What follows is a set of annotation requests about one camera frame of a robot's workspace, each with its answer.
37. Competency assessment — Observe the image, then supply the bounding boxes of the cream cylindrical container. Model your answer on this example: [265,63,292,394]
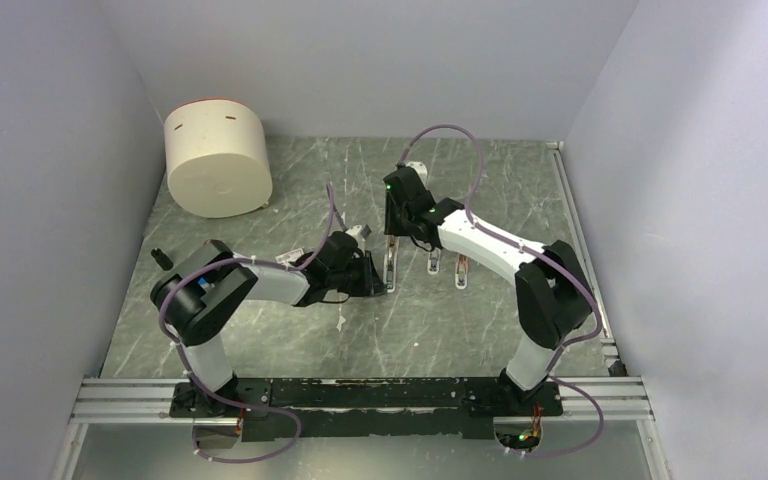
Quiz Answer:
[164,98,273,218]

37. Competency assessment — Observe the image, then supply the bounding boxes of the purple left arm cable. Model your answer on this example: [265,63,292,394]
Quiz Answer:
[158,182,303,464]

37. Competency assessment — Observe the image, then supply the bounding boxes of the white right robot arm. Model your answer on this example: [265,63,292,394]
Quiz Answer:
[383,166,595,414]

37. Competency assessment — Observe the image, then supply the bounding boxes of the small black cylinder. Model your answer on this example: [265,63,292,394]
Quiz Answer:
[150,248,174,271]

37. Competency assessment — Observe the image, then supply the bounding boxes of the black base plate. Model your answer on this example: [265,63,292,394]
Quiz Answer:
[168,377,564,442]

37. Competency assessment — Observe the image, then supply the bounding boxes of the aluminium frame rail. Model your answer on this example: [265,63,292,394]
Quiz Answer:
[69,140,656,425]

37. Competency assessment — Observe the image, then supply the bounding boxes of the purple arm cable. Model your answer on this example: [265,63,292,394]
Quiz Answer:
[158,182,303,464]
[395,124,607,460]

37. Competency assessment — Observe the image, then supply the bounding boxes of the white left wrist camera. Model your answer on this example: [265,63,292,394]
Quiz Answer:
[346,224,372,250]

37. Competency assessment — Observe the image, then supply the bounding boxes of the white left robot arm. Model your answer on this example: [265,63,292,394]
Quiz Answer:
[149,231,386,416]

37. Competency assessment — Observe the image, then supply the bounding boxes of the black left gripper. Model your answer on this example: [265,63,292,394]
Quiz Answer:
[327,249,387,296]

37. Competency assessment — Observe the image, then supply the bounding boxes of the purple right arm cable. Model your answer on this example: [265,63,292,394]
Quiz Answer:
[395,124,607,460]

